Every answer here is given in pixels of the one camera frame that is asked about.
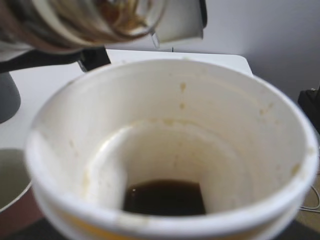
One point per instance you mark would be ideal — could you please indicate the brown coffee bottle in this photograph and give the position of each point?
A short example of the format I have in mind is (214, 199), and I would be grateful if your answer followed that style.
(64, 26)

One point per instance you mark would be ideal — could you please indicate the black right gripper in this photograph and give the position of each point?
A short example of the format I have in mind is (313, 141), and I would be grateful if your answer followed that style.
(88, 60)

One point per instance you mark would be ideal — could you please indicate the yellow paper cup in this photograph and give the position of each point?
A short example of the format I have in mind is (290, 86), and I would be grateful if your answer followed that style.
(252, 151)

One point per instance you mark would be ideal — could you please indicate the dark grey ceramic mug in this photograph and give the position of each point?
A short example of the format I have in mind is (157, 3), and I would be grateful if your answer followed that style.
(10, 99)

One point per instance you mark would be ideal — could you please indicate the dark red ceramic mug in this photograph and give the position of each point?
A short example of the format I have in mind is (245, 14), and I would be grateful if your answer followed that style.
(18, 207)

